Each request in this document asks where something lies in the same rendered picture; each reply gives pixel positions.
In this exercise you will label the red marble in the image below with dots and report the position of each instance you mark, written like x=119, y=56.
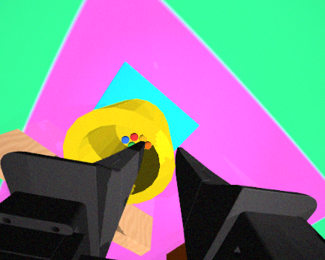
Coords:
x=134, y=136

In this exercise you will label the blue marble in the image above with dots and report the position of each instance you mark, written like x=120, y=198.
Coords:
x=125, y=139

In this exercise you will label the orange marble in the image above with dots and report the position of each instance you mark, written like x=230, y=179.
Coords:
x=148, y=145

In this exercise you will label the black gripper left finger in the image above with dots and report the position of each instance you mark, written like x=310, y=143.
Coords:
x=103, y=186

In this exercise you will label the tan wooden flat bar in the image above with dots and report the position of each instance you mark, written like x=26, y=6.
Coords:
x=134, y=230

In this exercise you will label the yellow marble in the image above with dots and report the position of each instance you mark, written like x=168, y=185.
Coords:
x=142, y=138

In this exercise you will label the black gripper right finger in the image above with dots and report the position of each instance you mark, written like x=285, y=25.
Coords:
x=210, y=205

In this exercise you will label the yellow cup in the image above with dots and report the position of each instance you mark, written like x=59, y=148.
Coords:
x=97, y=135

